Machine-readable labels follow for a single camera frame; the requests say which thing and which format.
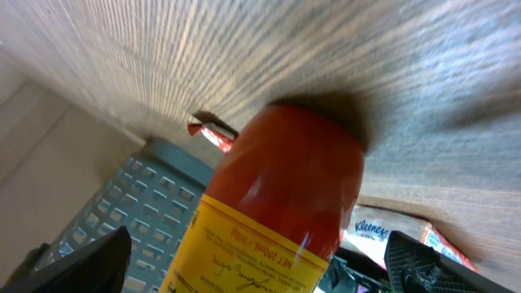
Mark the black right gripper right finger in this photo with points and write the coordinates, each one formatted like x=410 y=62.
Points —
x=413 y=267

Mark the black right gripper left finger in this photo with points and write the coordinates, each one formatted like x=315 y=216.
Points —
x=100 y=266

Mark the red pink small carton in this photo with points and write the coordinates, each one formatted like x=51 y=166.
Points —
x=372 y=231

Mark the red yellow sauce bottle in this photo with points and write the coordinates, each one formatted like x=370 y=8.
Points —
x=273 y=214

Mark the red snack bar wrapper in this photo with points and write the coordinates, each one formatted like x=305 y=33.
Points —
x=217 y=135

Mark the grey plastic shopping basket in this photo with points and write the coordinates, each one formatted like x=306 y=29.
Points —
x=154 y=194

